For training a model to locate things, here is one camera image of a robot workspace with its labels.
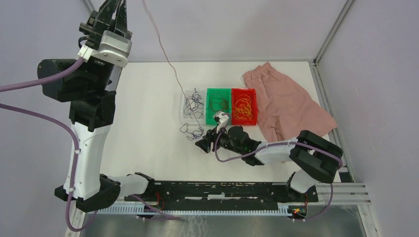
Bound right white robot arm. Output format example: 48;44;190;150
195;126;343;201

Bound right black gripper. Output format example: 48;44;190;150
195;123;243;155

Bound red cables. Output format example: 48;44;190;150
209;93;230;114

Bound white slotted cable duct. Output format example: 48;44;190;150
97;203;295;217

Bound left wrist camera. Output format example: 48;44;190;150
77;30;132;68

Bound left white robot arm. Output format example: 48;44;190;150
37;0;156;212

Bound dark blue cables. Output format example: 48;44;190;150
183;87;205;119

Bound red plastic bin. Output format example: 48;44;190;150
231;88;258;126

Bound pink cloth shorts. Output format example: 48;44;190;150
243;62;337;142

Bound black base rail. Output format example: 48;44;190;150
139;181;319;211

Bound coloured cable pile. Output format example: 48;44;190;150
179;122;206;142

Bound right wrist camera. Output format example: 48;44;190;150
212;111;231;133

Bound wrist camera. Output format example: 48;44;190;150
77;30;132;68
212;111;231;133

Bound clear plastic bin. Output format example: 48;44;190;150
180;88;207;125

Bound yellow cable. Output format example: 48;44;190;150
233;94;254;121

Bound green plastic bin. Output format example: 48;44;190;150
205;88;232;125

